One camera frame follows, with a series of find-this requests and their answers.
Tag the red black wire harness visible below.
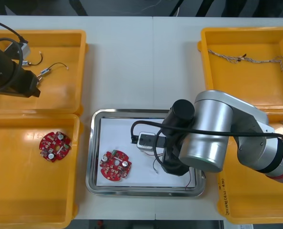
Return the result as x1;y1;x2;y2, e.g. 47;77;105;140
144;152;196;190

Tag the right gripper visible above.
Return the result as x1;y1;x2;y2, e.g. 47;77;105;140
162;142;192;177

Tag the steel tray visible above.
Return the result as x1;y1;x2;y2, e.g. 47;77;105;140
85;108;206;198

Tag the yellow-orange plastic bin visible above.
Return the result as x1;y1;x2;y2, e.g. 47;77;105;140
197;26;283;120
0;114;84;226
0;29;90;115
216;116;283;225

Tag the white sheet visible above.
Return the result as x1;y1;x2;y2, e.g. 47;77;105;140
96;117;196;188

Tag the metal solenoid with blue label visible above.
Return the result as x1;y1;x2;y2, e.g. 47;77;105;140
36;62;70;82
20;51;43;67

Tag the round red circuit board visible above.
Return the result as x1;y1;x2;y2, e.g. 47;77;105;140
99;149;133;182
39;131;72;163

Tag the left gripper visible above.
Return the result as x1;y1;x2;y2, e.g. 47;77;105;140
12;67;41;98

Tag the blue-white twisted wire harness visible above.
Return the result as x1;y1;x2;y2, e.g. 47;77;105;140
207;48;283;73

